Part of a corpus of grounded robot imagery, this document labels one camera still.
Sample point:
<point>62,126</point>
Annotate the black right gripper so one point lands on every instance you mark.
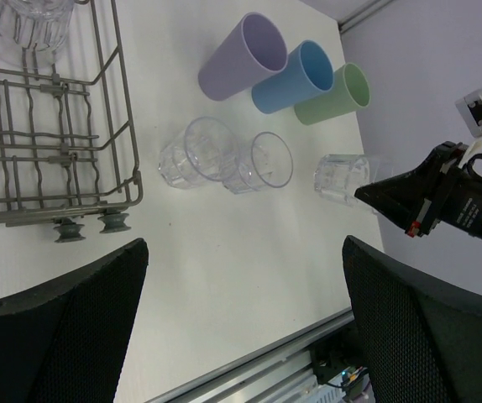
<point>438,190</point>

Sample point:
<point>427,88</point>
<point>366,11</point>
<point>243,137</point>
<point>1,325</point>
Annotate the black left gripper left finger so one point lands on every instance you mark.
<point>66,339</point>

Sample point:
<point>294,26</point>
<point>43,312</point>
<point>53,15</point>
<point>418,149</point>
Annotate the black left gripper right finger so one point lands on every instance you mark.
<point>421,336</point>

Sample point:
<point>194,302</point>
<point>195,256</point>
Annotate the clear glass cup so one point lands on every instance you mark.
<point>265,163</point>
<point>33,33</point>
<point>206,151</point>
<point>338,176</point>

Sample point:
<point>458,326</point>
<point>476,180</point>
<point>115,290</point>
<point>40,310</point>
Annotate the green plastic cup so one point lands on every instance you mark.
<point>350,93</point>

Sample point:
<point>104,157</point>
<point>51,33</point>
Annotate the blue plastic cup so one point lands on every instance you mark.
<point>308,74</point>

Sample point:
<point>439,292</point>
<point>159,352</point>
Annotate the lavender plastic cup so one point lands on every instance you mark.
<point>253,51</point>

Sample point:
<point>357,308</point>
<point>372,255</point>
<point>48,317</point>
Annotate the white slotted cable duct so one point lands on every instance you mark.
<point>310,391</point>

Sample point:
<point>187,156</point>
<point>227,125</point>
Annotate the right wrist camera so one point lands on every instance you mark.
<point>470,109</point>

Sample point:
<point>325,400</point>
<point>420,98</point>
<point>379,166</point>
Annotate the aluminium mounting rail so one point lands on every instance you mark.
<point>261,369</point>

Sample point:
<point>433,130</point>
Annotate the grey wire dish rack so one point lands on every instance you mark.
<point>68,147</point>

